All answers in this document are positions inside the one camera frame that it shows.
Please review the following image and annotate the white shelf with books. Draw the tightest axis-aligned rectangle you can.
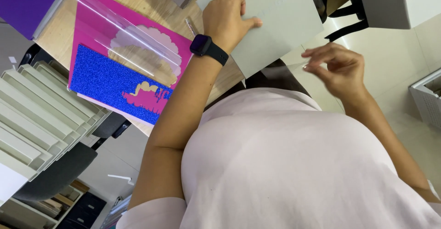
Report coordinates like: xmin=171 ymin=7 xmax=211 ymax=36
xmin=0 ymin=180 xmax=90 ymax=229

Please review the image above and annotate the stack of plastic files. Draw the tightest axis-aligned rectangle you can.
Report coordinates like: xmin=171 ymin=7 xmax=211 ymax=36
xmin=101 ymin=195 xmax=132 ymax=229

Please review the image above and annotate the long clear plastic sleeve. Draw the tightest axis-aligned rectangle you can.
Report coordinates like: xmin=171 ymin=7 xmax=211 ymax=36
xmin=69 ymin=0 xmax=183 ymax=88

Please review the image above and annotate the clear plastic film sleeve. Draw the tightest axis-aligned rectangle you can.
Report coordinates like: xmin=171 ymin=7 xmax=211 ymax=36
xmin=260 ymin=44 xmax=312 ymax=85

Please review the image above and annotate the blue glitter paper sheet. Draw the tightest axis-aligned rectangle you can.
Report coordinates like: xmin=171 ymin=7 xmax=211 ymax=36
xmin=70 ymin=44 xmax=174 ymax=125

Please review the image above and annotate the clear pen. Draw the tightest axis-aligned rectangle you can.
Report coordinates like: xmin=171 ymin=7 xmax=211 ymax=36
xmin=184 ymin=17 xmax=198 ymax=37

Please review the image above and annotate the black smartwatch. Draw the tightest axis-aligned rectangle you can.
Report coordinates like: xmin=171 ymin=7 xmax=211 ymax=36
xmin=189 ymin=34 xmax=229 ymax=67

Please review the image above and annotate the person's right hand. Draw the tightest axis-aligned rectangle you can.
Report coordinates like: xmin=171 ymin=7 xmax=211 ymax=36
xmin=301 ymin=43 xmax=368 ymax=100

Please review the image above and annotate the purple folder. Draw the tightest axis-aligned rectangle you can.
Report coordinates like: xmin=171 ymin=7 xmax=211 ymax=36
xmin=0 ymin=0 xmax=71 ymax=40

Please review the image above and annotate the grey box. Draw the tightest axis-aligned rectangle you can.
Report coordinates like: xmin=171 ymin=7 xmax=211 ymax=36
xmin=354 ymin=0 xmax=441 ymax=30

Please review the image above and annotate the black bag with straps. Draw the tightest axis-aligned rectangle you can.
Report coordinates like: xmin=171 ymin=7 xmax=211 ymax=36
xmin=306 ymin=0 xmax=370 ymax=43

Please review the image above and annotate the stack of grey paper trays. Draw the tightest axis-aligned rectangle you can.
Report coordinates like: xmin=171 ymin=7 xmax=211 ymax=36
xmin=0 ymin=61 xmax=111 ymax=203

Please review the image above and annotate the light pink shirt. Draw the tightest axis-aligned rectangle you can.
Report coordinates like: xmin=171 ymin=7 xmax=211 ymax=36
xmin=116 ymin=88 xmax=441 ymax=229

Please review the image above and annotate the dark blue drawer unit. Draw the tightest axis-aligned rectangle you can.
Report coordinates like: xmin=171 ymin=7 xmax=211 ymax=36
xmin=57 ymin=192 xmax=107 ymax=229

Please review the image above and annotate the white perforated bin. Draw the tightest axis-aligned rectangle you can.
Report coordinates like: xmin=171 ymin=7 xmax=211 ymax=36
xmin=409 ymin=68 xmax=441 ymax=130

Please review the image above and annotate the white paper strip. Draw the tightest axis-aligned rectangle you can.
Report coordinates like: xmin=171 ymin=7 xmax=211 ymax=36
xmin=107 ymin=174 xmax=135 ymax=187

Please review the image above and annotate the person's left hand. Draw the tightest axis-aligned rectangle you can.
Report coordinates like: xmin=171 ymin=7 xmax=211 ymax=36
xmin=202 ymin=0 xmax=263 ymax=54

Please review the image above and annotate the grey card sheet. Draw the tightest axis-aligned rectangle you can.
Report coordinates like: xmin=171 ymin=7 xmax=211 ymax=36
xmin=196 ymin=0 xmax=324 ymax=79

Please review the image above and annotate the pink paper sheet with cutout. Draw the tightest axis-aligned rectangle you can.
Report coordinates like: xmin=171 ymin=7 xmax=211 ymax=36
xmin=68 ymin=0 xmax=193 ymax=126

